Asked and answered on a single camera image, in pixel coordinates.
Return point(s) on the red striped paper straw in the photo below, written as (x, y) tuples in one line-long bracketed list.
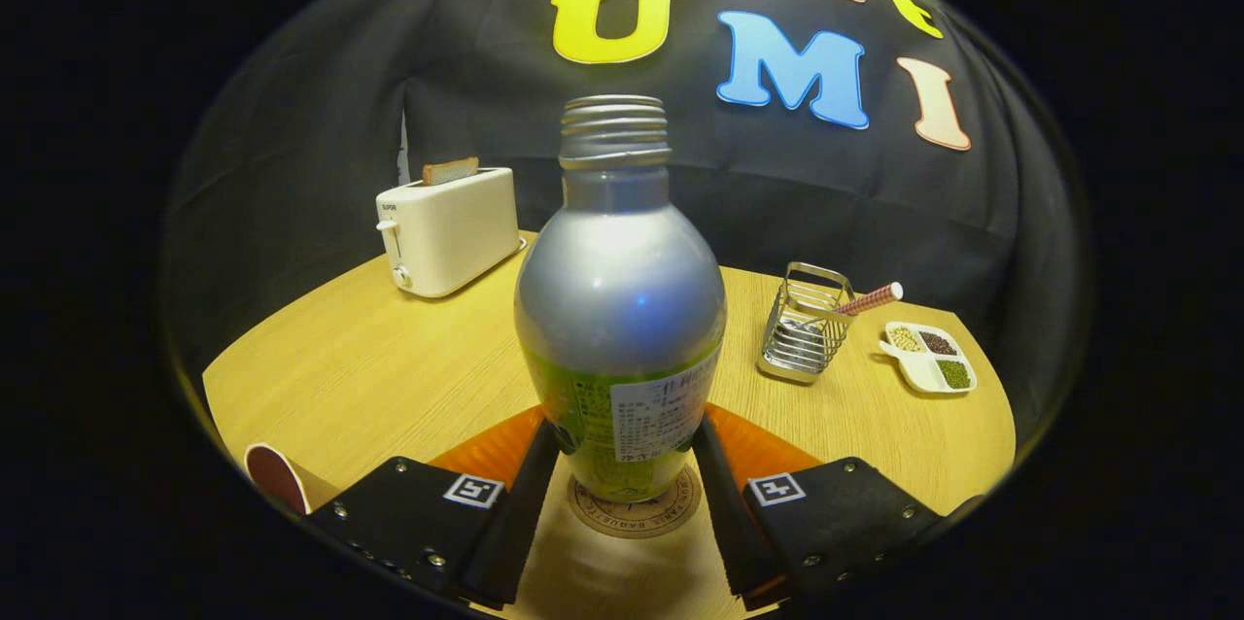
[(875, 297)]

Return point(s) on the black backdrop cloth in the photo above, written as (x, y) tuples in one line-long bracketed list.
[(321, 115)]

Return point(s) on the round cork coaster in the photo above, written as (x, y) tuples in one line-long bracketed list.
[(632, 518)]

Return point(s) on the white toaster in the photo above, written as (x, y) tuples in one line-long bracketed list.
[(457, 231)]

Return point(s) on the white divided dish with beans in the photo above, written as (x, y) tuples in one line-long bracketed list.
[(923, 372)]

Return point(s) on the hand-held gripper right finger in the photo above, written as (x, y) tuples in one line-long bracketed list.
[(724, 518)]

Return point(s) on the toast slice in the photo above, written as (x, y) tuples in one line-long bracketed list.
[(450, 171)]

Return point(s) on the silver juice bottle green label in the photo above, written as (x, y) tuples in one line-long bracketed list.
[(622, 309)]

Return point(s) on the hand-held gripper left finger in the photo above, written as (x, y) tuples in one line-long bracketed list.
[(515, 533)]

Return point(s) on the wooden table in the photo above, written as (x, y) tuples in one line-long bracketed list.
[(389, 377)]

